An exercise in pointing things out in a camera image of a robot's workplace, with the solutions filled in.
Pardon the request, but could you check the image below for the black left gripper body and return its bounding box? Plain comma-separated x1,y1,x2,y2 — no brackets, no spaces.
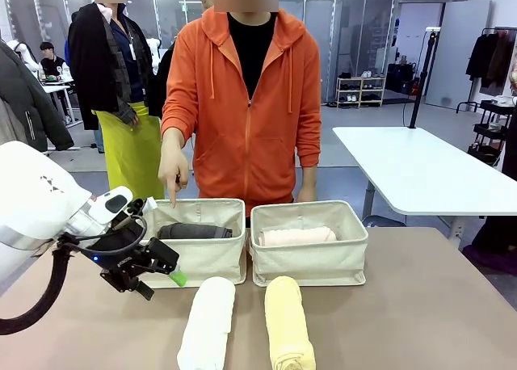
99,243,154,294

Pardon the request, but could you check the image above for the dark gray towel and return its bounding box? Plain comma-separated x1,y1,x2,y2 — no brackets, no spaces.
156,223,234,241

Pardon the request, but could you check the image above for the white towel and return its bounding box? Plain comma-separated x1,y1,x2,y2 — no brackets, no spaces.
176,275,237,370

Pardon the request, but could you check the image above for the pale pink towel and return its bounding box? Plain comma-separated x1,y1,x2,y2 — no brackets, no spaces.
258,225,338,248

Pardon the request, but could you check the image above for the yellow towel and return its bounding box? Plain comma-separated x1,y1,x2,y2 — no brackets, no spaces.
264,275,317,370

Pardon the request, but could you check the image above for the person's right forearm orange sleeve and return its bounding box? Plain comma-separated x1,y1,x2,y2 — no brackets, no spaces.
160,90,200,145

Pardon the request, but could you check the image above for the person's left forearm orange sleeve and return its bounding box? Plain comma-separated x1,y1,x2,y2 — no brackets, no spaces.
296,115,323,185

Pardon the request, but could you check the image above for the person's right hand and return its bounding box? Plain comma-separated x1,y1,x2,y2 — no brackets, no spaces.
157,128,191,209

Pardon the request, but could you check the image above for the person's left hand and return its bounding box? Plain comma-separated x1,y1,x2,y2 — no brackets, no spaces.
296,183,318,204

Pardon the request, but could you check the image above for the beige fabric basket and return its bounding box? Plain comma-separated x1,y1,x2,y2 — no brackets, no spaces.
249,200,370,288
137,198,248,289

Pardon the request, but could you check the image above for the person in orange hoodie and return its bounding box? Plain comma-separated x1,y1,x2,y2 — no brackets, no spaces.
160,0,323,220

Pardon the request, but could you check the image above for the person black coat yellow apron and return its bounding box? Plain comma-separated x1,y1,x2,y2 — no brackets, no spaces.
67,0,166,201

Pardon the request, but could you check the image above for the white background desk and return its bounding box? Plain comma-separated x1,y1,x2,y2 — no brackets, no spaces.
40,78,78,151

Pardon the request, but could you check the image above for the person in dark puffer coat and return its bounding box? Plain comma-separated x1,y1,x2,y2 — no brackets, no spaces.
0,40,76,153

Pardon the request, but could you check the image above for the white humanoid robot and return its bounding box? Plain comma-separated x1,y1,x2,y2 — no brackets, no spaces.
145,37,163,77
7,39,41,78

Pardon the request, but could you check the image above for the black-haired background person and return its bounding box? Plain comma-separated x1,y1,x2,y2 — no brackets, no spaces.
39,41,70,82

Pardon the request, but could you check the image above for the dark round floor base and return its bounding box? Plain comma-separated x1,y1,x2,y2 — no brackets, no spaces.
361,214,407,229

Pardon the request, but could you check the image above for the wooden shoe rack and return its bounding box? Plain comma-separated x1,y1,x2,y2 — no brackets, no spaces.
335,74,387,108

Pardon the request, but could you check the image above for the white folding table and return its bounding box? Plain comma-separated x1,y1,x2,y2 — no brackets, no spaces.
331,126,517,250

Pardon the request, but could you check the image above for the black bags pile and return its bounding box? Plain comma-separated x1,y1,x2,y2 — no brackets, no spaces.
385,61,423,95

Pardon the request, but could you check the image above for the black pole stand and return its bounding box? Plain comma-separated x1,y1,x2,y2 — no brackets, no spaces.
408,26,442,129

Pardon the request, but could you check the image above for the purple cushion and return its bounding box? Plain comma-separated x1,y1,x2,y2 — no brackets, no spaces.
462,243,517,277

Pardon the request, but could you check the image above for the black utility cart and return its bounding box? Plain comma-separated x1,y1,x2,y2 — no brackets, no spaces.
456,98,516,168

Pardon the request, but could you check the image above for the clothes rack with dark coats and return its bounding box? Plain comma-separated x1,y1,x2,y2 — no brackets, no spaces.
465,26,517,97

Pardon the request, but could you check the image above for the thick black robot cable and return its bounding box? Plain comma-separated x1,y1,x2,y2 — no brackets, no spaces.
0,240,78,337

